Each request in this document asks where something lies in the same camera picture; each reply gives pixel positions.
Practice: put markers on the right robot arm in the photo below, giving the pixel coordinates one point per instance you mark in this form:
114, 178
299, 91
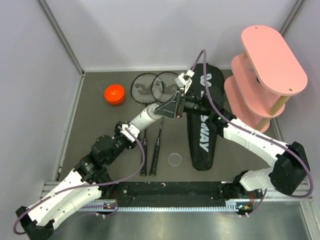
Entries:
287, 163

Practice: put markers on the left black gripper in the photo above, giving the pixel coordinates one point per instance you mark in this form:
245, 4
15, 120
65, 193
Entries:
118, 128

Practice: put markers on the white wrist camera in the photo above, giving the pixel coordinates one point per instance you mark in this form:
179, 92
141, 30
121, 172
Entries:
184, 80
130, 131

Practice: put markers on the clear plastic tube lid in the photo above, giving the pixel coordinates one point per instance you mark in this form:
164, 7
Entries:
175, 159

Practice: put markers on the left black badminton racket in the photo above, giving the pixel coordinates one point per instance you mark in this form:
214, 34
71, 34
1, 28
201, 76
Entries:
141, 92

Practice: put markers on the right black badminton racket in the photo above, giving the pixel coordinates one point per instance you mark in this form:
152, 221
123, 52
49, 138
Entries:
164, 87

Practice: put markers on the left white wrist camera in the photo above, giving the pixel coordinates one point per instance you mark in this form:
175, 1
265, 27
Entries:
130, 131

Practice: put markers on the white shuttlecock tube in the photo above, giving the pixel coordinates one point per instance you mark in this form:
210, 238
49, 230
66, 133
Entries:
146, 117

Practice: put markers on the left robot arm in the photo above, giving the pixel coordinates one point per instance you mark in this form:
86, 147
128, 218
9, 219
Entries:
86, 182

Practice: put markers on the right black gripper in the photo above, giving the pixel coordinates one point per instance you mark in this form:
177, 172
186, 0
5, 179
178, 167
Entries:
178, 101

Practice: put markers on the orange bowl stack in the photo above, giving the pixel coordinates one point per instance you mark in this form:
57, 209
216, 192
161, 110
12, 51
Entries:
115, 94

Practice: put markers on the black badminton racket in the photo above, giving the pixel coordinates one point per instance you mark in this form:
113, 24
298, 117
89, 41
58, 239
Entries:
141, 92
164, 87

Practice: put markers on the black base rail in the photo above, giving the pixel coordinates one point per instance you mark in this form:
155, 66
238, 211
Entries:
173, 194

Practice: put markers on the pink tiered shelf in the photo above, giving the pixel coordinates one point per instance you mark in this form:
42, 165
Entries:
263, 78

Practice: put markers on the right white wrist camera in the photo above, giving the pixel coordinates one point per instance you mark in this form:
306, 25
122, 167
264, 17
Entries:
184, 80

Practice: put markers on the black racket bag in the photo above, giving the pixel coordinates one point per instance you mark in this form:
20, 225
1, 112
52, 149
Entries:
201, 138

